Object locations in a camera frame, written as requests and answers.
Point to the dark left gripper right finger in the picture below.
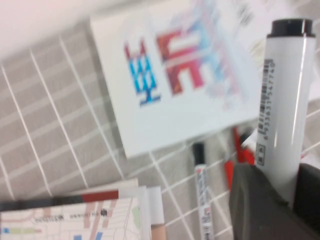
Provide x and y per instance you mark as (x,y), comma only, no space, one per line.
(308,195)

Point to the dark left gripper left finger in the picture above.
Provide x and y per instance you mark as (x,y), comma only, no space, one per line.
(257,215)

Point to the white book colourful print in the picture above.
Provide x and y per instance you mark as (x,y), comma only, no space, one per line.
(175,120)

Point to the map cover book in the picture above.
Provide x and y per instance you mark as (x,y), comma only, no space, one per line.
(62,220)

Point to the grey white-checked tablecloth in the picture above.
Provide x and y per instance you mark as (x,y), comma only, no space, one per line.
(50,120)

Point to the white marker red label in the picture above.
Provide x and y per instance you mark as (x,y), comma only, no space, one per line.
(203,200)

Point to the white marker black cap barcode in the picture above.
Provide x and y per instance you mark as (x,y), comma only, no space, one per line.
(280,100)

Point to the red marker pen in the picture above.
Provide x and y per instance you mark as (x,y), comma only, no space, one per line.
(243,152)

